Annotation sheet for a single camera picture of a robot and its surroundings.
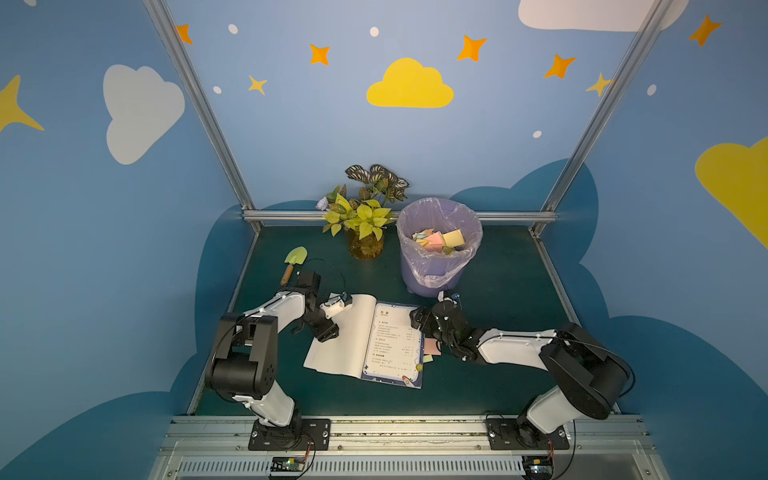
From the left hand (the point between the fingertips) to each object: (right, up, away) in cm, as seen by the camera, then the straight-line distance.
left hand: (326, 320), depth 94 cm
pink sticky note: (+33, -7, -5) cm, 34 cm away
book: (+16, -6, -4) cm, 18 cm away
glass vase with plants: (+13, +34, -4) cm, 36 cm away
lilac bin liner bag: (+33, +17, -13) cm, 40 cm away
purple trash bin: (+29, +10, +3) cm, 31 cm away
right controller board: (+57, -31, -22) cm, 69 cm away
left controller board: (-5, -30, -23) cm, 38 cm away
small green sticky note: (+32, -10, -7) cm, 34 cm away
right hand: (+30, +2, -2) cm, 30 cm away
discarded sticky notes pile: (+37, +25, +4) cm, 45 cm away
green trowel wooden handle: (-15, +21, +16) cm, 30 cm away
